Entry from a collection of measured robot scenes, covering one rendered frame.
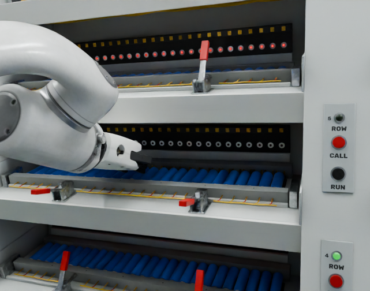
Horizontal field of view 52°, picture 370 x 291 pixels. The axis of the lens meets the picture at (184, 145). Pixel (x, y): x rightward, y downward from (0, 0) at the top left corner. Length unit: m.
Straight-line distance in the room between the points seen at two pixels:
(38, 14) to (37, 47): 0.38
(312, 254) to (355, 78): 0.25
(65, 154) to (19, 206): 0.30
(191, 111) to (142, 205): 0.18
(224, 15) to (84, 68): 0.45
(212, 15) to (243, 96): 0.30
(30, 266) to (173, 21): 0.60
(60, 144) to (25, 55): 0.12
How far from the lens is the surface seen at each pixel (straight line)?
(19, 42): 0.42
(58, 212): 0.74
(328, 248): 0.57
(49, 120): 0.47
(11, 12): 0.85
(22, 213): 0.79
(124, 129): 0.82
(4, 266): 0.90
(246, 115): 0.58
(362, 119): 0.56
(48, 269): 0.85
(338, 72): 0.57
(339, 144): 0.56
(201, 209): 0.60
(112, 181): 0.71
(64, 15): 0.77
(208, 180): 0.68
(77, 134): 0.49
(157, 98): 0.62
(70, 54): 0.44
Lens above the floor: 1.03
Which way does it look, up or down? level
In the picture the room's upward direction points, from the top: 1 degrees clockwise
